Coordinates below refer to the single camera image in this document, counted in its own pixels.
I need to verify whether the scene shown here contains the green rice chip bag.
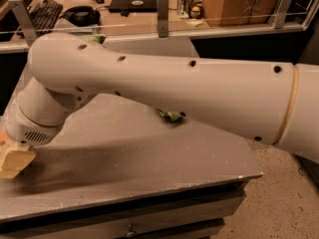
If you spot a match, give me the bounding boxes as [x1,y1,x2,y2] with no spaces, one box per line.
[158,109,181,122]

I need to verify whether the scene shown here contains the small brown jar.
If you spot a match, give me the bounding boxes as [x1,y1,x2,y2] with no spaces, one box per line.
[189,6,202,19]

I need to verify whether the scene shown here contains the drink can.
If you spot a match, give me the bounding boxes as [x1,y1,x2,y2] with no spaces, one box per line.
[177,0,193,18]

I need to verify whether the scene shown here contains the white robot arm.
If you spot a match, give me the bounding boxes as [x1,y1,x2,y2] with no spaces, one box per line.
[1,33,319,162]

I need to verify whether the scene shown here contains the left metal bracket post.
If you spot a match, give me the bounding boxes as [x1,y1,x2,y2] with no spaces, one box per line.
[9,0,39,46]

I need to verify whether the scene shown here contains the metal bracket post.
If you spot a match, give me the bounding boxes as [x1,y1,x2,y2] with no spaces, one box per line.
[9,0,39,46]
[157,0,168,38]
[271,0,292,29]

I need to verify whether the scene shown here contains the black keyboard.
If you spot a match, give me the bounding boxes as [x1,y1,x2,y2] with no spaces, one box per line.
[24,0,63,36]

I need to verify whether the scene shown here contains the green kettle chip bag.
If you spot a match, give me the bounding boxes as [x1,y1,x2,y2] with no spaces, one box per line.
[82,35,106,44]

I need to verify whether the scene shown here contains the black headphones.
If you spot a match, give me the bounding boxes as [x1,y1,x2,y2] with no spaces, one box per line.
[62,6,101,27]

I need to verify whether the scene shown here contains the right metal bracket post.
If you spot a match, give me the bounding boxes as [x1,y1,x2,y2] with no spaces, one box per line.
[271,0,292,29]

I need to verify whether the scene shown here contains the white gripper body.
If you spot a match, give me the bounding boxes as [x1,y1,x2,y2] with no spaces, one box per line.
[5,110,62,146]

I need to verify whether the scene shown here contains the grey table drawer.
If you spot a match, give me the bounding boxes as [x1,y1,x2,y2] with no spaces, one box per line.
[0,182,247,239]

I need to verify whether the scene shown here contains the middle metal bracket post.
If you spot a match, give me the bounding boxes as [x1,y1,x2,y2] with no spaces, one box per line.
[157,0,168,38]

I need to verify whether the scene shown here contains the black laptop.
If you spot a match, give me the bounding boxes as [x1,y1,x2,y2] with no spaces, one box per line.
[109,0,157,13]

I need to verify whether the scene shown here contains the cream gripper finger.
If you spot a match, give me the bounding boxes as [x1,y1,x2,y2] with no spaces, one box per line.
[0,142,36,179]

